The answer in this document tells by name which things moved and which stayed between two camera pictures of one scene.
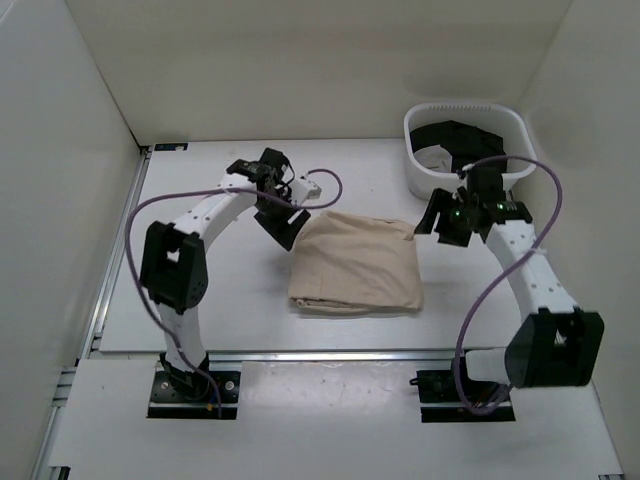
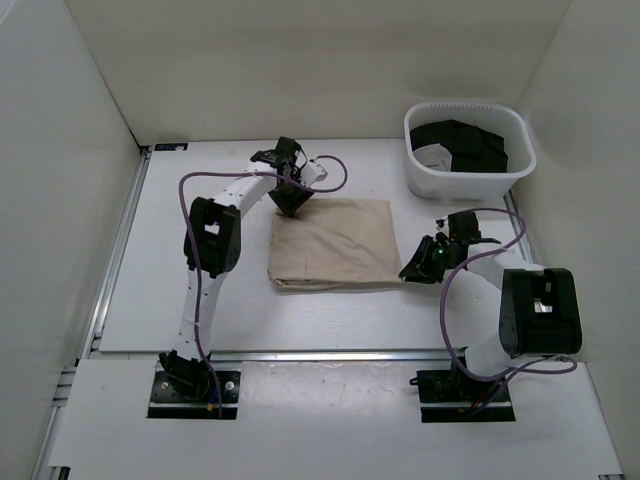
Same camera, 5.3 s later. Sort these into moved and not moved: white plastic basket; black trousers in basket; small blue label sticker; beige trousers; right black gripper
Moved: right black gripper; beige trousers
Not moved: black trousers in basket; white plastic basket; small blue label sticker
